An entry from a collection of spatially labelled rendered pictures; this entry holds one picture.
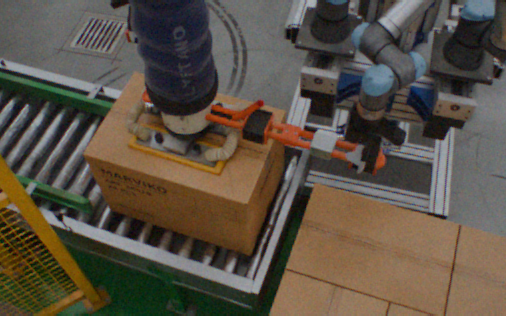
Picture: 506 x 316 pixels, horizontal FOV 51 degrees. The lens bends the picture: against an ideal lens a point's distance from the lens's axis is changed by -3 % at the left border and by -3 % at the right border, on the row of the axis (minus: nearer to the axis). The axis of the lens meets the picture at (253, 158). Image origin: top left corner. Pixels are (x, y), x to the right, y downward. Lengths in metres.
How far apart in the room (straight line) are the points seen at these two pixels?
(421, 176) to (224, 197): 1.28
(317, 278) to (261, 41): 1.89
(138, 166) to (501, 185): 1.99
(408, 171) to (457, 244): 0.64
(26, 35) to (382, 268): 2.80
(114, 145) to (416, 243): 1.18
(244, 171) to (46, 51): 2.24
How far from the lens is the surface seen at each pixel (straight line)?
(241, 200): 1.74
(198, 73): 1.58
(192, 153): 1.82
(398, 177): 2.73
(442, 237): 2.23
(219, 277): 2.01
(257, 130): 1.70
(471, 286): 2.18
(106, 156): 1.90
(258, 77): 3.33
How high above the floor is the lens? 2.46
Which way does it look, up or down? 56 degrees down
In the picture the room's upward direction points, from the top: 2 degrees counter-clockwise
